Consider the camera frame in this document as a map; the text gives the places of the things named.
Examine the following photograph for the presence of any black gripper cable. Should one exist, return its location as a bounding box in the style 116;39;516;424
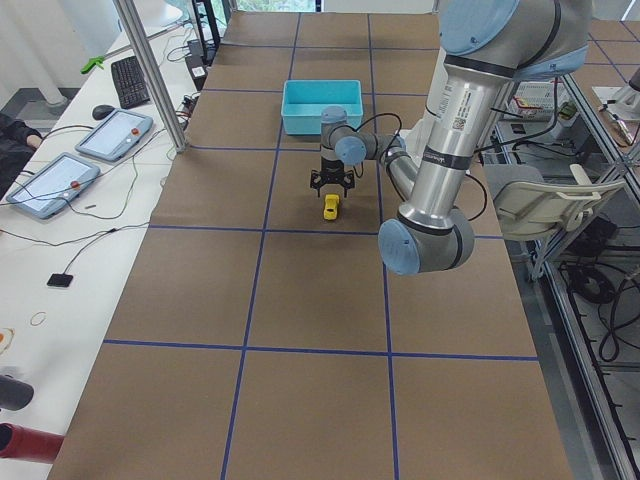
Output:
352;112;489;221

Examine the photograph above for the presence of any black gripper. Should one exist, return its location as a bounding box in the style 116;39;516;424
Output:
310;158;356;201

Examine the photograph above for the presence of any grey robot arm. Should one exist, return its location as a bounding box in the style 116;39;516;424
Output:
320;1;593;275

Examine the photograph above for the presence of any aluminium frame post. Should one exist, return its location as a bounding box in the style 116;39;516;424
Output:
113;0;187;154

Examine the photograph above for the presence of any teach pendant tablet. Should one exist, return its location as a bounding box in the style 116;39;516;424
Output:
75;109;153;162
6;153;101;220

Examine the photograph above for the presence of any black keyboard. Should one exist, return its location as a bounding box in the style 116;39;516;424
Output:
111;56;150;109

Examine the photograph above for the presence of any yellow beetle toy car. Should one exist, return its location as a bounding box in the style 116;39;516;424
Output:
323;194;341;221

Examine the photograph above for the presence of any small black square pad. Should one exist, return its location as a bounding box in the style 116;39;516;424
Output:
46;273;73;288

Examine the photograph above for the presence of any near teach pendant tablet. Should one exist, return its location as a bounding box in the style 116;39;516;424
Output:
6;153;101;220

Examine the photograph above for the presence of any light blue plastic bin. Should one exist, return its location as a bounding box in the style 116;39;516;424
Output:
281;79;364;135

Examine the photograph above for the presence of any far teach pendant tablet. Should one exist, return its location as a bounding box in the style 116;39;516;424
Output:
75;109;153;162

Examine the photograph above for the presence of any black computer mouse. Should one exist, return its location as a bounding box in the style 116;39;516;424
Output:
92;104;115;121

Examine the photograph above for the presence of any red cylinder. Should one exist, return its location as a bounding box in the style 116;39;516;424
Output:
1;423;65;464

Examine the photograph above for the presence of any white chair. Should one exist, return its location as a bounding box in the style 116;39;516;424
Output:
484;163;625;280

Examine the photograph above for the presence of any black cylinder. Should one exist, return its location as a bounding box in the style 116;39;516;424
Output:
0;375;34;411

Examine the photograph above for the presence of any green plastic clamp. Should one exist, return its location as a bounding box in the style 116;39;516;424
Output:
80;55;106;75

